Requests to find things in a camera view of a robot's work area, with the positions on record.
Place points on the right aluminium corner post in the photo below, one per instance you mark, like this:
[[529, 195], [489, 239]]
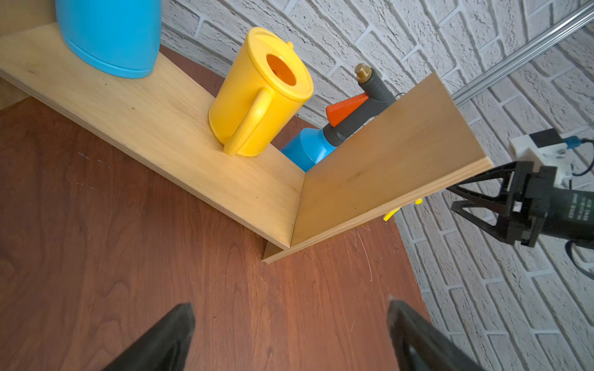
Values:
[[539, 45]]

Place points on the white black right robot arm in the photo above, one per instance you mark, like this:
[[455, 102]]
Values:
[[492, 219]]

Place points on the light blue spray bottle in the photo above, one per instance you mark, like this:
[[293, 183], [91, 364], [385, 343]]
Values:
[[118, 37]]

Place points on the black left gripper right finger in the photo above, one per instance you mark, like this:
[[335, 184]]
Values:
[[418, 345]]

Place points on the yellow watering can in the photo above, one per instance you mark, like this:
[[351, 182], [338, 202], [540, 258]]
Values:
[[265, 87]]

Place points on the blue pressure sprayer orange trigger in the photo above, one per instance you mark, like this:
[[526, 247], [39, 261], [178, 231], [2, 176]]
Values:
[[345, 118]]

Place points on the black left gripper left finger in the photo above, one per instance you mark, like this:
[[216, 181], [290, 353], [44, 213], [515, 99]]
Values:
[[165, 346]]

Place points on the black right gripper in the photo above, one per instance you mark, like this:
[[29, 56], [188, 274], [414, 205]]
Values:
[[557, 208]]

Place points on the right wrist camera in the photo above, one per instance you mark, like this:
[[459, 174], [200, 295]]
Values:
[[547, 148]]

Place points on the light wooden shelf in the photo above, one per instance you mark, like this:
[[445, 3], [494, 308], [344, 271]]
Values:
[[418, 146]]

